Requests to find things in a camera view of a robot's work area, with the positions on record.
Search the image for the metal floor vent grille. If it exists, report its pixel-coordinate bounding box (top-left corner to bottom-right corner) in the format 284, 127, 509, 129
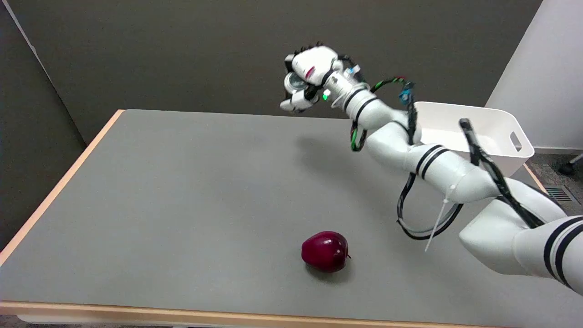
545, 186, 582, 205

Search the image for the black chair caster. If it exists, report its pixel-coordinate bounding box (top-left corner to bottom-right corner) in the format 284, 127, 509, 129
558, 154, 583, 176

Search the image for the dark red apple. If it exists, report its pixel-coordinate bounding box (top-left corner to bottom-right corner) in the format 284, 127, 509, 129
301, 231, 352, 273

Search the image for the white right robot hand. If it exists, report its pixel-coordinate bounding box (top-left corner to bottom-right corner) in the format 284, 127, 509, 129
280, 43, 340, 114

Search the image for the white plastic box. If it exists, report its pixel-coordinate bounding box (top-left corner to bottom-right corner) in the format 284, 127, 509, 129
414, 101, 535, 178

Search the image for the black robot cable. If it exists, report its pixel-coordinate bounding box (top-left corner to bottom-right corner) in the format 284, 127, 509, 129
350, 77, 546, 241

